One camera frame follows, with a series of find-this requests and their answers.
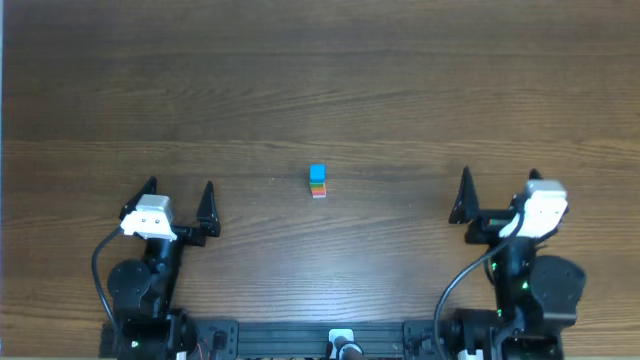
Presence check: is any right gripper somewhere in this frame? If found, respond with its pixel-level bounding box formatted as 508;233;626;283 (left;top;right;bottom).
448;166;545;246

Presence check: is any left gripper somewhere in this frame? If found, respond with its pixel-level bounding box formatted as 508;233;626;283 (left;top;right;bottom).
118;176;222;249

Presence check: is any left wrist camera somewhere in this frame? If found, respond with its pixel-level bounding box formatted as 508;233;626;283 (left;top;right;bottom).
119;194;178;242

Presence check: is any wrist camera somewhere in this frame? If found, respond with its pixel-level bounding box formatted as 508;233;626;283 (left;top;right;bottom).
498;179;570;239
119;194;178;242

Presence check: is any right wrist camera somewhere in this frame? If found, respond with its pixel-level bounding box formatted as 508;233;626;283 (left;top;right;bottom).
498;179;570;239

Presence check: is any mounting rail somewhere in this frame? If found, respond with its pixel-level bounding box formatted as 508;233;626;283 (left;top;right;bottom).
99;318;466;360

